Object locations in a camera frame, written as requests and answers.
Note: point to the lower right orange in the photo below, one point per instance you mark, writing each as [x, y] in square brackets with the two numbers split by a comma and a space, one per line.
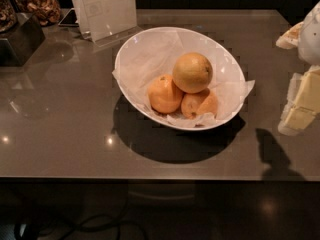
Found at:
[200, 103]

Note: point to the white oval bowl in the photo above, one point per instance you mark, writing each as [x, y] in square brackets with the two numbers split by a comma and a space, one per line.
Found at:
[140, 47]

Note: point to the dark square box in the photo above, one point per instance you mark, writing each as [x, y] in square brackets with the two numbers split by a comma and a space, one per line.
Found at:
[19, 43]

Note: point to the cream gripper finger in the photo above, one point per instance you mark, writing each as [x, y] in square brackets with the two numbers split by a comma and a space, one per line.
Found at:
[303, 102]
[290, 38]

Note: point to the yellow orange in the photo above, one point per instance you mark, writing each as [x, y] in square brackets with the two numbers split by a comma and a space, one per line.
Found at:
[192, 72]

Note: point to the glass jar of dried snacks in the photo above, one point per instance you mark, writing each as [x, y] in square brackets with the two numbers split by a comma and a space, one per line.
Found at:
[48, 12]

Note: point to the left glass jar of snacks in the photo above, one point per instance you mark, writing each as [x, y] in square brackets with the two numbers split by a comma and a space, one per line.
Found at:
[8, 18]

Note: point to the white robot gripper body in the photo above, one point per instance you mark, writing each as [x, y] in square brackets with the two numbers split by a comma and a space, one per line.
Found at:
[310, 37]

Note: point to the clear acrylic sign holder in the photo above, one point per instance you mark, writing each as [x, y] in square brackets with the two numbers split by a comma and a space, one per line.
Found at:
[106, 21]

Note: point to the white paper liner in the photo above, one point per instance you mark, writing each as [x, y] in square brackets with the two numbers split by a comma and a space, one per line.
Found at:
[150, 60]

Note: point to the left orange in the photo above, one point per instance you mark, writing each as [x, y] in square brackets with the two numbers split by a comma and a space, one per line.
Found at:
[164, 96]

